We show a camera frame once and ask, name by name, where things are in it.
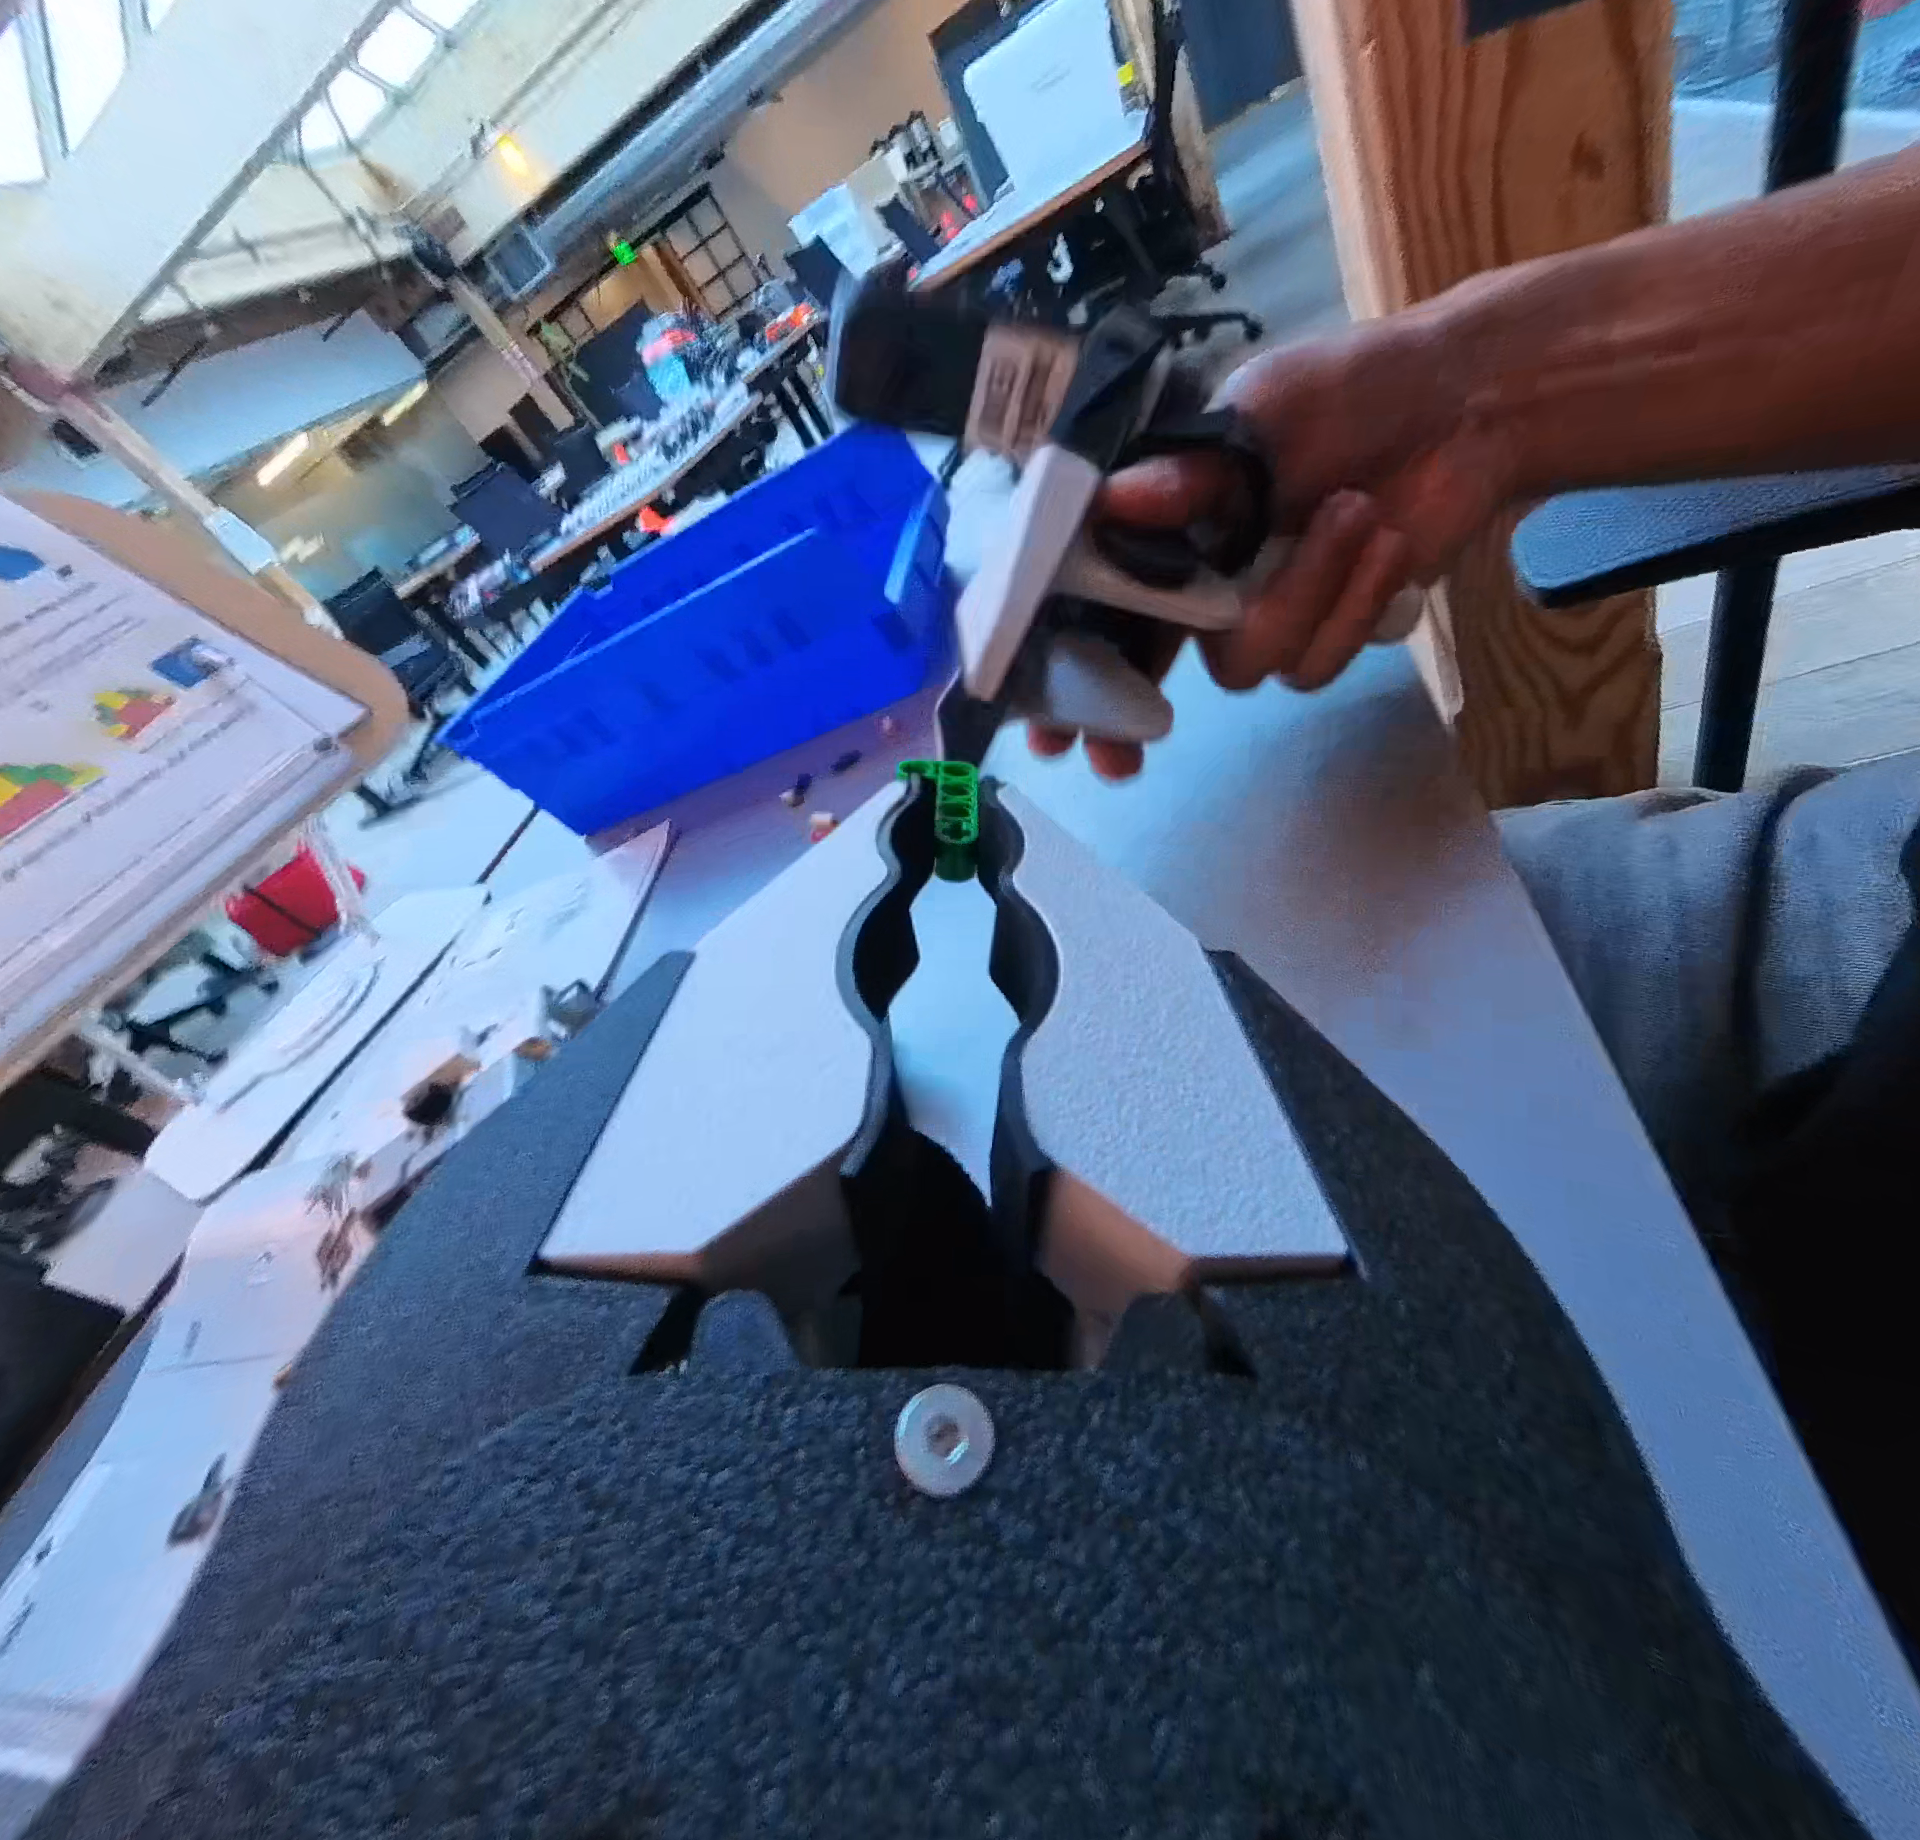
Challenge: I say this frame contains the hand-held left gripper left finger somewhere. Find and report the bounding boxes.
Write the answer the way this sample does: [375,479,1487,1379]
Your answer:
[539,782,917,1365]

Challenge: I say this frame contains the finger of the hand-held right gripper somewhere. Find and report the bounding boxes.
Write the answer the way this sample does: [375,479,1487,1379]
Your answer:
[936,446,1109,780]

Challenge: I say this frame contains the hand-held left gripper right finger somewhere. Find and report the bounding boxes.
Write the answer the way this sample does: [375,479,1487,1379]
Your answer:
[982,785,1352,1365]

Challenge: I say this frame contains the green lego piece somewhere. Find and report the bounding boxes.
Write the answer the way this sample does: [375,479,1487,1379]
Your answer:
[897,755,983,882]

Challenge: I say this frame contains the person's right forearm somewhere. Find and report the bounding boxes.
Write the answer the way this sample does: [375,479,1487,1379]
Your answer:
[1440,146,1920,515]

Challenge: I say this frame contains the person's right hand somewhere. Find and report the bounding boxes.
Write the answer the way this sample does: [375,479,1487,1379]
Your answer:
[1025,321,1509,785]

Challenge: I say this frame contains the white board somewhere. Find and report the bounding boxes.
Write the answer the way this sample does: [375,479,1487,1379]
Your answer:
[957,0,1144,209]

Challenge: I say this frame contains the blue plastic bin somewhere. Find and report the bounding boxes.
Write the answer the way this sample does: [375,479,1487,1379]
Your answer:
[440,422,965,840]

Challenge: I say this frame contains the cluttered background desk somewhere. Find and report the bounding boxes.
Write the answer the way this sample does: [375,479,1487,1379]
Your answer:
[393,312,830,634]

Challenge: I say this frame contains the red object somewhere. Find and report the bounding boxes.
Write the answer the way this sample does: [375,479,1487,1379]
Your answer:
[225,841,367,959]

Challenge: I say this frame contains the person's grey pants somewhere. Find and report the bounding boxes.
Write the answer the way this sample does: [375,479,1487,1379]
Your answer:
[1501,763,1920,1242]

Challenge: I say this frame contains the wooden pillar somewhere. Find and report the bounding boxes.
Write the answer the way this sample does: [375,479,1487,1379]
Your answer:
[1275,0,1679,810]

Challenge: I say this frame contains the open instruction booklet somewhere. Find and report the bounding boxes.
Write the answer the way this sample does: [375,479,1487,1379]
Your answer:
[0,820,680,1789]

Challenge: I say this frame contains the dark office chair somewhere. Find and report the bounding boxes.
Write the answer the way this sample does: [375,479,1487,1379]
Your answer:
[1509,463,1920,795]

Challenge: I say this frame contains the tan rounded board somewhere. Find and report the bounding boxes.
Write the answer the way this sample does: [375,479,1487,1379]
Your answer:
[0,346,409,1078]

